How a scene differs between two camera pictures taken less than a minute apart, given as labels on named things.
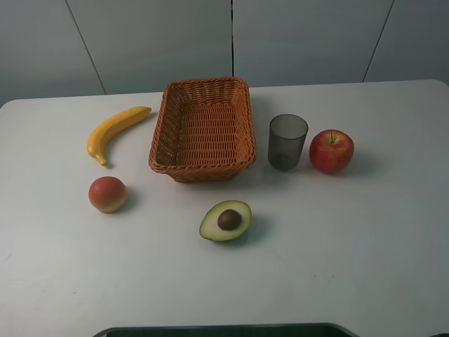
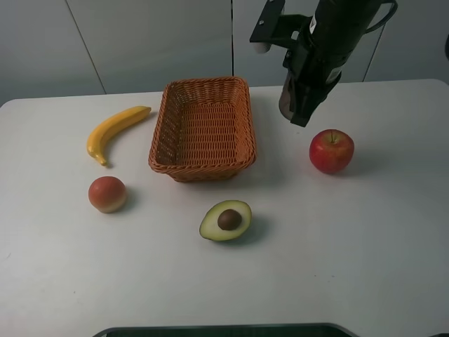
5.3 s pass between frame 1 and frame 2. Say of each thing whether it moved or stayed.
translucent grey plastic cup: moved
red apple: stayed
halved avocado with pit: stayed
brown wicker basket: stayed
